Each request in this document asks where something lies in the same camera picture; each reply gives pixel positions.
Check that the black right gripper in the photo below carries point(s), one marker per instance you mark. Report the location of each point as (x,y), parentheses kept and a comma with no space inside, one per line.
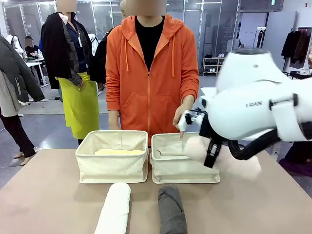
(206,129)

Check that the pink towel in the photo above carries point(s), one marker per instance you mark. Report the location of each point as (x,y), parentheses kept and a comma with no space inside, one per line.
(195,148)

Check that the grey towel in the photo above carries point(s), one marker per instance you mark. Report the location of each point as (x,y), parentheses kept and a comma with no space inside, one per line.
(170,209)

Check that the white towel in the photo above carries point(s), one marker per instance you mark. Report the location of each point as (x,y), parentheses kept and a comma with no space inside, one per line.
(114,207)

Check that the person's left forearm orange sleeve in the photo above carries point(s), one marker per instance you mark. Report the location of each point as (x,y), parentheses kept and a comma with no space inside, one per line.
(190,90)

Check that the person's right forearm orange sleeve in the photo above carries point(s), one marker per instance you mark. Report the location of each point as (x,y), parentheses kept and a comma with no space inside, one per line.
(113,97)

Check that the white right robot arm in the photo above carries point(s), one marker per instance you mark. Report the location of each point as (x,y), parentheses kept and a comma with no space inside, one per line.
(243,97)

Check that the person's left hand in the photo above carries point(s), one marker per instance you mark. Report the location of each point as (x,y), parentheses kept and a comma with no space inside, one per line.
(182,108)

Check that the person's right hand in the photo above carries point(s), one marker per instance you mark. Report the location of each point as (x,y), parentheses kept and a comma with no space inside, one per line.
(114,120)

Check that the cream fabric storage basket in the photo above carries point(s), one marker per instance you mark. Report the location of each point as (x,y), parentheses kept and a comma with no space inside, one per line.
(175,168)
(112,168)

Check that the purple cloth heap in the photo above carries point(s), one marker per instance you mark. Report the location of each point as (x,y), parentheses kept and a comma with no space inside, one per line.
(295,168)

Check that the person in orange hoodie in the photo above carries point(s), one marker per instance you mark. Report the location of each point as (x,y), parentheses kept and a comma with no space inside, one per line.
(151,97)

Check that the wooden shoe rack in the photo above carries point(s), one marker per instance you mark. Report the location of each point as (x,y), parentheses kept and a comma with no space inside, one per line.
(212,65)

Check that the yellow folded towel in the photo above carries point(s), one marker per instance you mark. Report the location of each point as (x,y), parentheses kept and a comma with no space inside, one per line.
(119,151)

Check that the black low table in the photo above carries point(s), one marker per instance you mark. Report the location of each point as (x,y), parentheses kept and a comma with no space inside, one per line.
(301,74)

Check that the black tripod stand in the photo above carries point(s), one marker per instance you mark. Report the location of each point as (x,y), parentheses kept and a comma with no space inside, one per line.
(259,36)

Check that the clothes rack with dark garments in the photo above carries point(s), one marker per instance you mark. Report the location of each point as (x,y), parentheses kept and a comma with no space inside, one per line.
(292,46)

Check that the bald mannequin in black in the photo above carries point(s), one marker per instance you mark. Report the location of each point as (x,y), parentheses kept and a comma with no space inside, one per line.
(100,61)

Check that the person in yellow apron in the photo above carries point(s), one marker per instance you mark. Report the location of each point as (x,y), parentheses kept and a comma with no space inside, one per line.
(73,104)

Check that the white desk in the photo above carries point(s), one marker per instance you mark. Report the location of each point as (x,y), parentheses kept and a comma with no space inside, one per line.
(34,64)

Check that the seated person in dark jacket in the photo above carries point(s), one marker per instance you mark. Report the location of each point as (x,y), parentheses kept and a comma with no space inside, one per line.
(30,50)

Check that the person in grey padded coat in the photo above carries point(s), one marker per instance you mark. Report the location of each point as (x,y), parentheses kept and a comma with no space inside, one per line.
(14,70)

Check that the white mannequin torso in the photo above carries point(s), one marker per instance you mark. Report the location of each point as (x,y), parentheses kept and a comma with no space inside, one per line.
(15,44)

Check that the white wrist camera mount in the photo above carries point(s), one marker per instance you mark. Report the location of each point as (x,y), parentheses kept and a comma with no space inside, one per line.
(182,125)

